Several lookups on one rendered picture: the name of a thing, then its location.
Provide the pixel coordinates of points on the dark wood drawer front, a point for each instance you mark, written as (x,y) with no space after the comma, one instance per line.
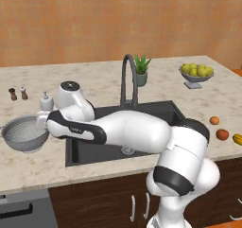
(228,181)
(214,214)

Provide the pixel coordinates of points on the yellow-green lemon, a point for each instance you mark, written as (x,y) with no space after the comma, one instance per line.
(210,71)
(201,72)
(185,68)
(201,66)
(193,72)
(193,65)

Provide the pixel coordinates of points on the grey metal colander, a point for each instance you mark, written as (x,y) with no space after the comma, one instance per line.
(22,134)

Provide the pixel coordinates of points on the grey dishwasher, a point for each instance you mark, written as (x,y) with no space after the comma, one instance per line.
(28,213)

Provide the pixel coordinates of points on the green plant in pot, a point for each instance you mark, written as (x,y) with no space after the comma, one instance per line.
(141,69)

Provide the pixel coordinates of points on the black kitchen sink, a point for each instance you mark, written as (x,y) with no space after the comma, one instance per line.
(85,149)

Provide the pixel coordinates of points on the yellow mango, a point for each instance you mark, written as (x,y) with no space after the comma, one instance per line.
(238,139)

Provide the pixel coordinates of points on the small orange tangerine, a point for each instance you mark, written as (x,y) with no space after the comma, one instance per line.
(214,120)

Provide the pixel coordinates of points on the grey fruit bowl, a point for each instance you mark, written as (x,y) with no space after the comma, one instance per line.
(193,78)

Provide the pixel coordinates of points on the dark wood cupboard door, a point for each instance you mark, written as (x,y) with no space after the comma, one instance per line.
(151,206)
(94,203)

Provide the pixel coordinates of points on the brown white-topped salt shaker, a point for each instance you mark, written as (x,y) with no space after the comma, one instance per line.
(24,93)

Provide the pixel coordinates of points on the brown pepper shaker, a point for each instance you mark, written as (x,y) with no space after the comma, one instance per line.
(13,94)

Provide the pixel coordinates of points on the red-orange orange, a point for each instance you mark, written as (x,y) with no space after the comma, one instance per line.
(222,134)

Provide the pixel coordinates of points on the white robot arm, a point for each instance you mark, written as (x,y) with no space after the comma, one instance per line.
(138,131)

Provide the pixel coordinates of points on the dark grey sink faucet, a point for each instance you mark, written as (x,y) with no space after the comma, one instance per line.
(134,77)

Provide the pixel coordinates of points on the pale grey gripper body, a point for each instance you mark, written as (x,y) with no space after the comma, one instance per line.
(41,119)

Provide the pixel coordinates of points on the white soap dispenser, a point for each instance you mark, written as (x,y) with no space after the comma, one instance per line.
(46,103)

